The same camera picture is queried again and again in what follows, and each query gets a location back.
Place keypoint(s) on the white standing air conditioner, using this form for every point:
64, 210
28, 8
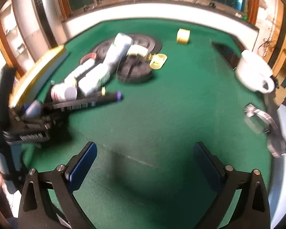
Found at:
41, 16

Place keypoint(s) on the white mug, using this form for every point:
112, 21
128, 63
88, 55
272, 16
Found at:
252, 70

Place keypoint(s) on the clear eyeglasses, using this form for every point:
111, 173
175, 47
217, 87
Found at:
275, 133

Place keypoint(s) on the black smartphone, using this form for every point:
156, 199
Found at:
225, 51

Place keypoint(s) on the yellow cardboard box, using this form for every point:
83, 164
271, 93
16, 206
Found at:
38, 72

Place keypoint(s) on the yellow wooden door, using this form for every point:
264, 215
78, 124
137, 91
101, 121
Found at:
284, 43

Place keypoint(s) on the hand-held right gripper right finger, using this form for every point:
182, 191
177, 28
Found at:
206, 167

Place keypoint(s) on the large grey weight plate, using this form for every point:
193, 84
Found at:
146, 41

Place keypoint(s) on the wooden wall shelf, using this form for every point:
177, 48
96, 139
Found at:
12, 40

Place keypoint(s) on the black tape roll red core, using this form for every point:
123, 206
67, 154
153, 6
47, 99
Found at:
88, 57

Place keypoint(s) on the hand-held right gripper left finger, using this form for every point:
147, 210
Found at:
83, 165

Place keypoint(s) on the white bottle green label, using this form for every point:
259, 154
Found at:
94, 80

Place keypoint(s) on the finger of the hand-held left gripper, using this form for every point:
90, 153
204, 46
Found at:
85, 103

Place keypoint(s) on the white bottle with blue cap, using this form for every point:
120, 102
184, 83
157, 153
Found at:
116, 50

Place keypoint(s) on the black round weight plate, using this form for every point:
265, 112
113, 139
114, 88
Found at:
134, 72

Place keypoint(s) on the cream plastic bottle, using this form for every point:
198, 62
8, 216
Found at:
138, 50

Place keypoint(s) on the yellow tape roll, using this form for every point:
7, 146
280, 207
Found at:
183, 36

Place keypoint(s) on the green sill object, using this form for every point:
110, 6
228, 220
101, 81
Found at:
245, 18

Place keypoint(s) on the white bottle red label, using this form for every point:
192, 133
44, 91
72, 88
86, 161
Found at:
60, 93

